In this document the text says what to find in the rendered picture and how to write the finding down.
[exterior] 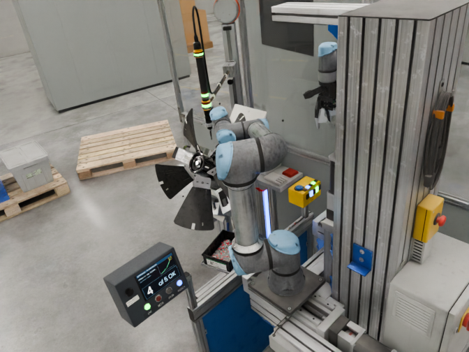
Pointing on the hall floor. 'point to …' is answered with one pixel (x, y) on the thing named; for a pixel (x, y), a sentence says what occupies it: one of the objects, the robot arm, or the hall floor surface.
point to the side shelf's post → (273, 209)
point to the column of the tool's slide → (234, 61)
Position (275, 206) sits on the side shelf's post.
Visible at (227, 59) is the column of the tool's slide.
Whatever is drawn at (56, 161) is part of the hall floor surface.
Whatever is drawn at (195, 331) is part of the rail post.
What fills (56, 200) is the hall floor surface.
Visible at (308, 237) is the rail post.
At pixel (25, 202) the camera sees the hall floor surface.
